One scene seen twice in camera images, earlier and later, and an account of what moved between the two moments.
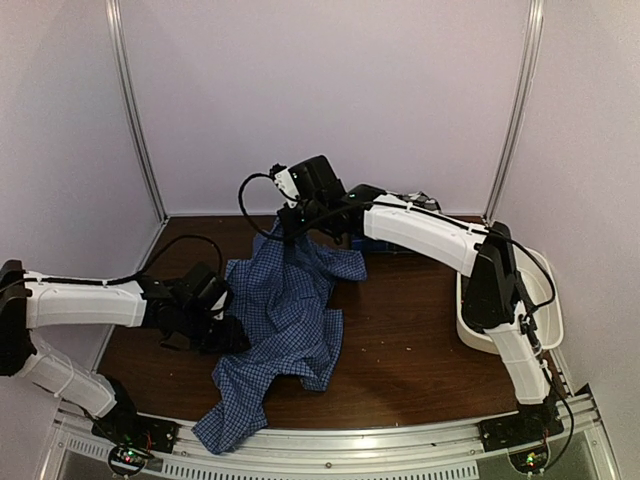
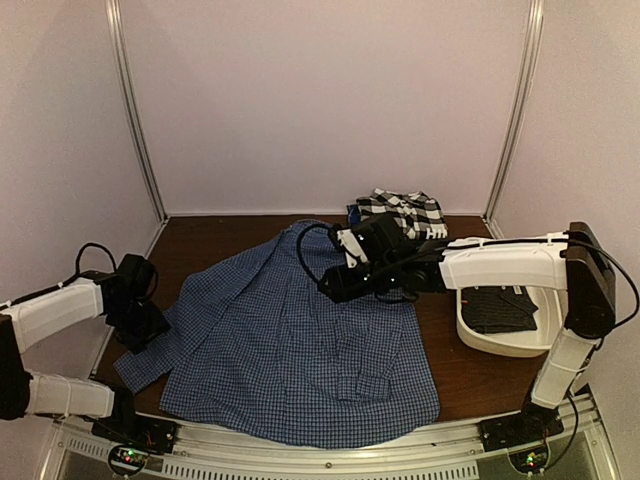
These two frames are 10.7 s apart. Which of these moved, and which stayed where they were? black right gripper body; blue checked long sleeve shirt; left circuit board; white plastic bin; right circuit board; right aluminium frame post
Moved: blue checked long sleeve shirt; black right gripper body
Stayed: right aluminium frame post; right circuit board; left circuit board; white plastic bin
